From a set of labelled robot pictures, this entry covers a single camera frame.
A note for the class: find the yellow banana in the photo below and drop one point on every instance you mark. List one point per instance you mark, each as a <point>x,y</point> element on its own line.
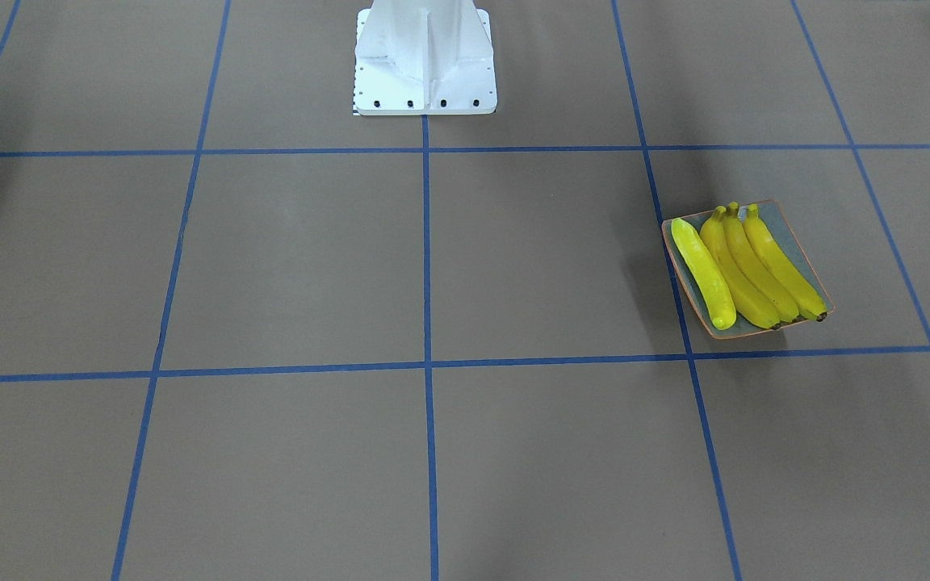
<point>706,273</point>
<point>810,303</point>
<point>753,268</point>
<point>748,301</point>

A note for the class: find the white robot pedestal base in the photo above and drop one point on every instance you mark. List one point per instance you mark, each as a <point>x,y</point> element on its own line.
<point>424,58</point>

